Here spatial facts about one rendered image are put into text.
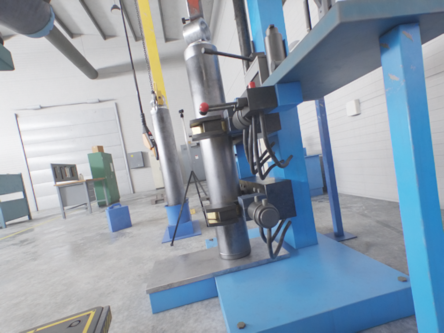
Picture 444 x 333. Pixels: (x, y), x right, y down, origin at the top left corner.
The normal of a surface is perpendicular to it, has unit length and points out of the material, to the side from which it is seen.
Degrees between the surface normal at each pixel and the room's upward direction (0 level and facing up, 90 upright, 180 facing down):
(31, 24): 150
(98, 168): 90
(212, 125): 90
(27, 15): 140
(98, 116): 90
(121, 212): 90
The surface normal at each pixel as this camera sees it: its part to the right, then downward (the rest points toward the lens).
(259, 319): -0.17, -0.98
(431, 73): -0.97, 0.18
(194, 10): -0.05, 0.07
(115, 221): 0.59, -0.05
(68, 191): 0.17, 0.03
